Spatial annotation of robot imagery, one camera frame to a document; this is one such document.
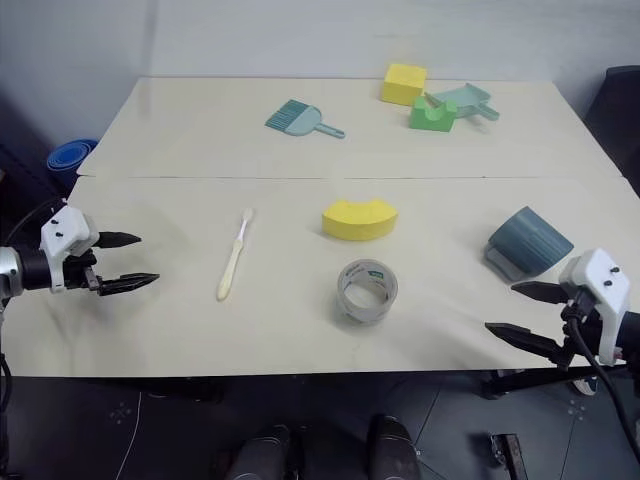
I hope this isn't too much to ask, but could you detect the blue-grey ribbed cup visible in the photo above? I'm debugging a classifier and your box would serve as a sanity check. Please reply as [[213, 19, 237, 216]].
[[481, 205, 575, 285]]

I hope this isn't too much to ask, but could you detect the black floor bracket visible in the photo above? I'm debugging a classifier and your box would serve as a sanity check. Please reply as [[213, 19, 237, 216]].
[[489, 433, 525, 469]]

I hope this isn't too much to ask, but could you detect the teal hand brush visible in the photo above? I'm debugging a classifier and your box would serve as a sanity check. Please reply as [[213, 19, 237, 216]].
[[264, 99, 347, 141]]

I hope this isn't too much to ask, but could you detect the yellow cube block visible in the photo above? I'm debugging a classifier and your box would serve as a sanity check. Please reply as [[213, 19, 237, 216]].
[[380, 62, 431, 107]]

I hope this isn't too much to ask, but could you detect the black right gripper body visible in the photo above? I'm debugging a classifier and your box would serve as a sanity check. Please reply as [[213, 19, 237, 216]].
[[555, 290, 603, 372]]

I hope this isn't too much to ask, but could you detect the teal dustpan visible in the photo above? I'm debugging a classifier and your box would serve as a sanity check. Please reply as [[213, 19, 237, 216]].
[[424, 82, 501, 122]]

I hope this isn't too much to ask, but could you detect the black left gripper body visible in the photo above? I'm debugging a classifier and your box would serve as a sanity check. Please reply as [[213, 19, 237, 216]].
[[60, 232, 104, 297]]

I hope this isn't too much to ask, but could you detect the grey tape roll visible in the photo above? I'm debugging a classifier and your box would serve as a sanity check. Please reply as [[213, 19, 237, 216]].
[[335, 258, 400, 326]]

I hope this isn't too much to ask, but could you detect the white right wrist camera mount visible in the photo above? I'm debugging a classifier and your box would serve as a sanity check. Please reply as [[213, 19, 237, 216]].
[[558, 247, 632, 367]]

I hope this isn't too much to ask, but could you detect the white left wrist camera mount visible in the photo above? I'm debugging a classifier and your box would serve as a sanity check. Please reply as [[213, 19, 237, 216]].
[[40, 206, 100, 293]]

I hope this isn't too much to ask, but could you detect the dark rounded shape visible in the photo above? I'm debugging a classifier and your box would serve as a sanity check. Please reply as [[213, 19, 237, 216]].
[[225, 423, 303, 480], [366, 413, 422, 480]]

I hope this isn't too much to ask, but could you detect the green notched block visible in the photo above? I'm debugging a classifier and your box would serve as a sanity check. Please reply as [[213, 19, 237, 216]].
[[408, 95, 459, 134]]

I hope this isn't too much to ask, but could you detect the white and blue shoe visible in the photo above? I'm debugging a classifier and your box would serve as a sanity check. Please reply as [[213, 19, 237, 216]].
[[571, 374, 600, 397]]

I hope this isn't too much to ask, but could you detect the black table frame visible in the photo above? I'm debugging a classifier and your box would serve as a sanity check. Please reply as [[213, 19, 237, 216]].
[[480, 366, 604, 401]]

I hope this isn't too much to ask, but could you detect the yellow arch-shaped foam block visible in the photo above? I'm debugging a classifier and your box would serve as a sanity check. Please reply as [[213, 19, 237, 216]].
[[320, 197, 400, 243]]

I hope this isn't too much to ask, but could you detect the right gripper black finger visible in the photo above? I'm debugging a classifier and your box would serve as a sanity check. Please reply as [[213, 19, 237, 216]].
[[484, 322, 567, 369], [510, 280, 570, 306]]

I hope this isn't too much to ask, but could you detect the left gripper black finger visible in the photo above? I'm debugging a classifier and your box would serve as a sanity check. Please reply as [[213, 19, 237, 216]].
[[97, 231, 144, 251], [97, 272, 162, 298]]

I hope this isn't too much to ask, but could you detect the cream toothbrush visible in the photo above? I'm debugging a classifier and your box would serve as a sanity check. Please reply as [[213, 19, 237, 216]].
[[215, 207, 257, 303]]

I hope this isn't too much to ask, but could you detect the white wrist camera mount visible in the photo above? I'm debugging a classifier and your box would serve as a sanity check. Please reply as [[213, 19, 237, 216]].
[[40, 206, 100, 293], [558, 247, 632, 367]]

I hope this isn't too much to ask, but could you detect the black chair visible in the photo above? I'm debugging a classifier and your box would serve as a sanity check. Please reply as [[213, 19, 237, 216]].
[[583, 65, 640, 197]]

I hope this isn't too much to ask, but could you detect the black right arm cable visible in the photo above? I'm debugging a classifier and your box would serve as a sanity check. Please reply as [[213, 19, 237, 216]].
[[569, 297, 640, 454]]

